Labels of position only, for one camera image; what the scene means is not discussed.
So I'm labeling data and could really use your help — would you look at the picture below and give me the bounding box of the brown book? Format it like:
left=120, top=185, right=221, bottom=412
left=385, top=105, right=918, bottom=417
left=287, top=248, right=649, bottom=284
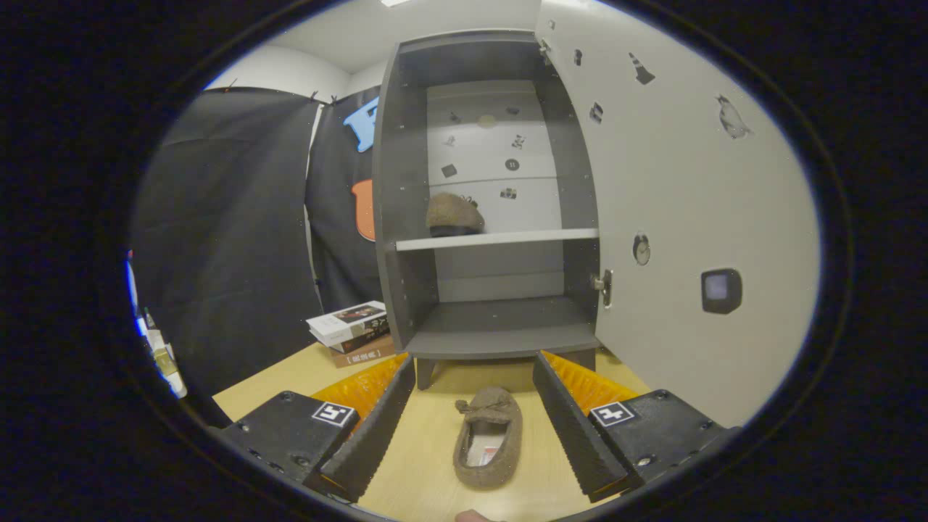
left=332, top=337, right=397, bottom=369

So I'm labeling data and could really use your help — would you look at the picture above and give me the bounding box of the dark book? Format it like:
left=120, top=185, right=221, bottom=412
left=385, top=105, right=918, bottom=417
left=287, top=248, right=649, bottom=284
left=330, top=328, right=392, bottom=354

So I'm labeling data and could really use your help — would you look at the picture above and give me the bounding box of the dark grey shoe cabinet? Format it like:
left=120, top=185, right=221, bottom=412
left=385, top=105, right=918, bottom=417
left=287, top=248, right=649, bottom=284
left=372, top=29, right=602, bottom=391

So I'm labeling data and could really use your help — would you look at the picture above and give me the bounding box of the light grey shoe cabinet door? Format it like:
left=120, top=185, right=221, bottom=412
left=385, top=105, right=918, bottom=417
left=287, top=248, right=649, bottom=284
left=535, top=0, right=822, bottom=428

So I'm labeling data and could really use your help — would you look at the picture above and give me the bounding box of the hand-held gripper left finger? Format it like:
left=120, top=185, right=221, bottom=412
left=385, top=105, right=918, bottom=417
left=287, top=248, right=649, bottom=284
left=209, top=352, right=417, bottom=504

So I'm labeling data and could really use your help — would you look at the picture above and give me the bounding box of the white cabinet shelf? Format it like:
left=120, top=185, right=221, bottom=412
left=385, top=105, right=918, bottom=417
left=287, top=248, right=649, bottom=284
left=395, top=228, right=600, bottom=252

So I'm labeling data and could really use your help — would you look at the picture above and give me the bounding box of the black backdrop cloth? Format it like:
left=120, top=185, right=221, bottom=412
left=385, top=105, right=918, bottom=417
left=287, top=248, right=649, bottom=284
left=130, top=86, right=381, bottom=396

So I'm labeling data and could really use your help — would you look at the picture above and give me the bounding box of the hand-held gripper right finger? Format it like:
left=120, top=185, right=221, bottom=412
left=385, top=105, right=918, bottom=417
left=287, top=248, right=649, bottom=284
left=532, top=351, right=742, bottom=504

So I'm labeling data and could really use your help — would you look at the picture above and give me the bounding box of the white book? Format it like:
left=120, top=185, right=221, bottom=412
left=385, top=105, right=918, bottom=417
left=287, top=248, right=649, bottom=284
left=306, top=301, right=389, bottom=347

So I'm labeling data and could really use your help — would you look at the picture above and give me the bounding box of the brown fuzzy slipper shoe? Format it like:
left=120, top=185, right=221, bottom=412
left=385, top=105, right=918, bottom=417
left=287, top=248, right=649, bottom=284
left=453, top=386, right=523, bottom=490
left=426, top=192, right=485, bottom=238

